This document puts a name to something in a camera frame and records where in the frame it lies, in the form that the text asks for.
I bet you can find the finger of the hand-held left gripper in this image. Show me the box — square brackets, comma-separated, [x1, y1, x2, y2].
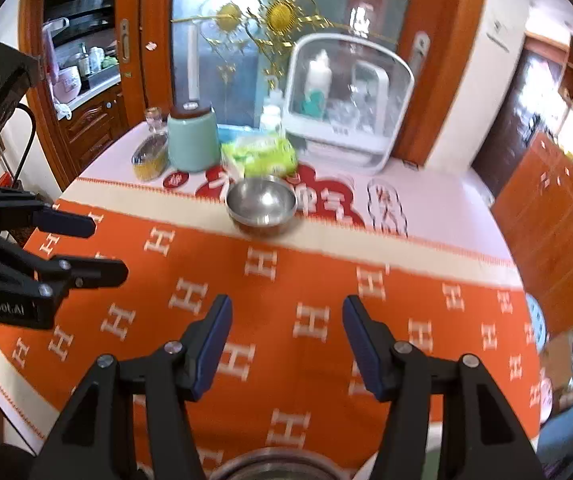
[0, 226, 130, 297]
[0, 183, 98, 239]

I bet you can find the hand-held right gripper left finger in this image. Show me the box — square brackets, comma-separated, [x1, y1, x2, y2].
[29, 294, 234, 480]

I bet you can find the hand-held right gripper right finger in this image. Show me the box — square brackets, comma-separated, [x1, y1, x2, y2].
[342, 295, 547, 480]

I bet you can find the small steel bowl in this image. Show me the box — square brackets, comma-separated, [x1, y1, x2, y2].
[226, 176, 298, 236]

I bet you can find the orange patterned tablecloth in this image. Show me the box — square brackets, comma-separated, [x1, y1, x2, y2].
[0, 177, 548, 480]

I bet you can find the glass jar with yellow contents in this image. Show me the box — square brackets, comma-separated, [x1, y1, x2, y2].
[131, 107, 170, 183]

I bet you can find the pink rice cooker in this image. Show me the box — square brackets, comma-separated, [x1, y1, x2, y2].
[54, 65, 83, 104]

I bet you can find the mint green canister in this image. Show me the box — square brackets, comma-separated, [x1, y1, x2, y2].
[166, 101, 220, 173]

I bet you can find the white red printed tablecloth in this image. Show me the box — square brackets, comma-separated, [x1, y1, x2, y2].
[74, 120, 523, 291]

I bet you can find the blue tissue packet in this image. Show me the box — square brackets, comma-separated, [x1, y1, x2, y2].
[216, 124, 267, 159]

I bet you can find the green tissue packet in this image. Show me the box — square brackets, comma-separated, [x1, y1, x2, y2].
[221, 134, 300, 179]

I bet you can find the white storage box clear lid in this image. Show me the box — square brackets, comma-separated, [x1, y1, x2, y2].
[284, 34, 415, 177]

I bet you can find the wooden cabinet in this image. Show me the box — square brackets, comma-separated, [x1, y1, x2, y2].
[490, 131, 573, 337]

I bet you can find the small white bottle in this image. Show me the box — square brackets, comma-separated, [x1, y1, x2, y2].
[259, 87, 287, 136]

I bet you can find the white teal bottle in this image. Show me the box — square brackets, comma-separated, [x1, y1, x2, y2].
[303, 50, 335, 119]

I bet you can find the golden flower branch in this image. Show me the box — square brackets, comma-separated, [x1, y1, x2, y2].
[171, 0, 367, 86]

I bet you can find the wooden glass sliding door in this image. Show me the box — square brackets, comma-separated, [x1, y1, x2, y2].
[139, 0, 489, 163]

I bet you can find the black cable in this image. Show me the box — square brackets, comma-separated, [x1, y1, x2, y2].
[14, 104, 38, 183]

